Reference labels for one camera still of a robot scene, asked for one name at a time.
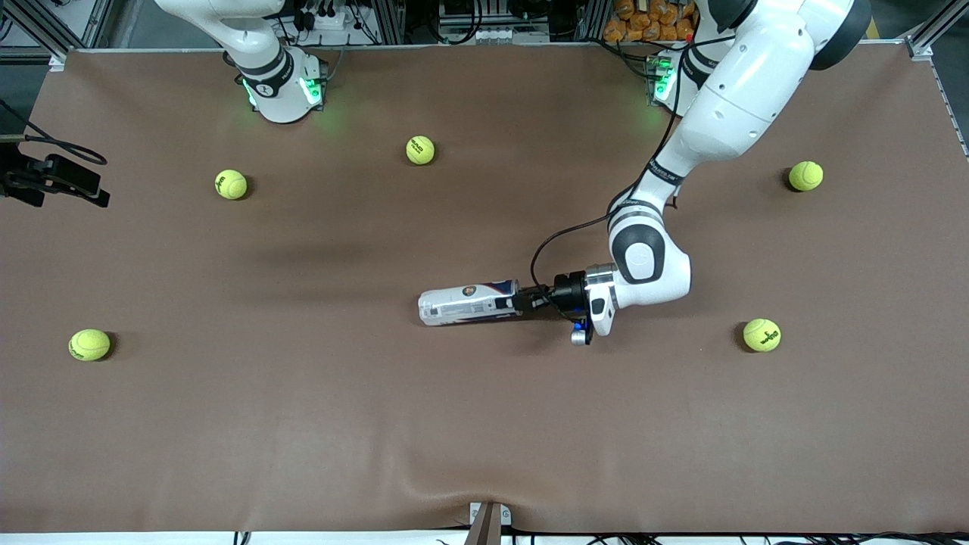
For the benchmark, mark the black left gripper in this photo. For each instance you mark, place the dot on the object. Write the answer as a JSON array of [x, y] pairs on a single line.
[[567, 291]]

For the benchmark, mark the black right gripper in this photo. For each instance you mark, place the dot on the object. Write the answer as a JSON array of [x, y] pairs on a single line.
[[38, 179]]

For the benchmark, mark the white blue tennis ball can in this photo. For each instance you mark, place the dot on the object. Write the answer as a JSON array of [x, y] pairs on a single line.
[[462, 304]]

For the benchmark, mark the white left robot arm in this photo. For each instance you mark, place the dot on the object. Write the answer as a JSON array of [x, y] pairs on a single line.
[[742, 83]]

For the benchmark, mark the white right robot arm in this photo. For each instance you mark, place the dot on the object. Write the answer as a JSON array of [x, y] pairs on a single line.
[[276, 91]]

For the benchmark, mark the yellow Head tennis ball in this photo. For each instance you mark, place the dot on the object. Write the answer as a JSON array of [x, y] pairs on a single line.
[[89, 344]]

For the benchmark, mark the yellow Wilson tennis ball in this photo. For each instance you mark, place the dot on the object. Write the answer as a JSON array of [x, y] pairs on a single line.
[[231, 184]]

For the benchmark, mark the brown table mat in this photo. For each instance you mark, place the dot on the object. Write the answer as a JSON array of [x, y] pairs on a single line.
[[484, 416]]

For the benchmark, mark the orange mesh bag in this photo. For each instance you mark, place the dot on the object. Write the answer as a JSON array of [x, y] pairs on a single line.
[[643, 26]]

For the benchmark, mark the white power strip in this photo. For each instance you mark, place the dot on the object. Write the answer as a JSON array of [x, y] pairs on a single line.
[[325, 21]]

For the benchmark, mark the aluminium frame beam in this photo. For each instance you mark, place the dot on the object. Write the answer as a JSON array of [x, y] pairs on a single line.
[[38, 19], [935, 30]]

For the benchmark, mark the grey metal mount bracket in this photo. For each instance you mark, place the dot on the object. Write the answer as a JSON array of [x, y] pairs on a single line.
[[488, 526]]

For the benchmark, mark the aluminium frame post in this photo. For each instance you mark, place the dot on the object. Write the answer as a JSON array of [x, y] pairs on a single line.
[[390, 23], [594, 19]]

